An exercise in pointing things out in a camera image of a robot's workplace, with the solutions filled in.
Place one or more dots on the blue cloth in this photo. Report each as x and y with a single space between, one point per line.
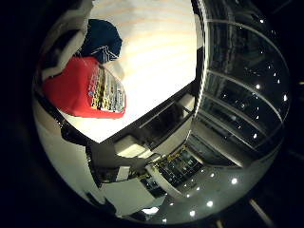
101 39

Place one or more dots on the red spray bottle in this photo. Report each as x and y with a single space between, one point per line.
74 87

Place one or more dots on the dark metal frame shelf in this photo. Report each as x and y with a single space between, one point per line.
167 122

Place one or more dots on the white cube box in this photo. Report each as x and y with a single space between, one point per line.
128 194
129 147

